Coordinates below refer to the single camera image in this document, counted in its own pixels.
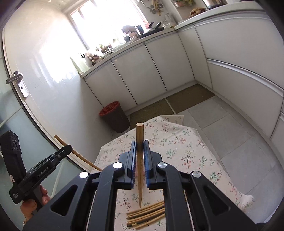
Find bamboo chopstick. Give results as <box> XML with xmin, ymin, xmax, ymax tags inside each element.
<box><xmin>126</xmin><ymin>201</ymin><xmax>164</xmax><ymax>215</ymax></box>
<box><xmin>127</xmin><ymin>212</ymin><xmax>165</xmax><ymax>229</ymax></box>
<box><xmin>54</xmin><ymin>134</ymin><xmax>102</xmax><ymax>172</ymax></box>
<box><xmin>136</xmin><ymin>122</ymin><xmax>144</xmax><ymax>207</ymax></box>
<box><xmin>126</xmin><ymin>204</ymin><xmax>165</xmax><ymax>220</ymax></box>

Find white kitchen cabinets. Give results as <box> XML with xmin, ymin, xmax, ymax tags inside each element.
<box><xmin>83</xmin><ymin>1</ymin><xmax>283</xmax><ymax>154</ymax></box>

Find person's left hand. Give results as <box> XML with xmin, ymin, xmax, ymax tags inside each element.
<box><xmin>20</xmin><ymin>185</ymin><xmax>51</xmax><ymax>225</ymax></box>

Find red-rimmed dark waste bin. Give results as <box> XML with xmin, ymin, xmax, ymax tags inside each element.
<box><xmin>99</xmin><ymin>101</ymin><xmax>130</xmax><ymax>133</ymax></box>

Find brown floor mat left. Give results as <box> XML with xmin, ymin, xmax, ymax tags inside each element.
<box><xmin>130</xmin><ymin>99</ymin><xmax>174</xmax><ymax>130</ymax></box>

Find brown floor mat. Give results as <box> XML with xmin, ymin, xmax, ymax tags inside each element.
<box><xmin>130</xmin><ymin>99</ymin><xmax>174</xmax><ymax>130</ymax></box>
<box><xmin>166</xmin><ymin>84</ymin><xmax>215</xmax><ymax>113</ymax></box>

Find brown floor mat right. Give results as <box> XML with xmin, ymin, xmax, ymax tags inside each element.
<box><xmin>166</xmin><ymin>84</ymin><xmax>215</xmax><ymax>113</ymax></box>

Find black frying pan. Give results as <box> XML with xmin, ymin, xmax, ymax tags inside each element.
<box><xmin>140</xmin><ymin>21</ymin><xmax>164</xmax><ymax>38</ymax></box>

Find silver door handle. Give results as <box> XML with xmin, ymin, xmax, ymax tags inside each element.
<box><xmin>6</xmin><ymin>71</ymin><xmax>29</xmax><ymax>98</ymax></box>

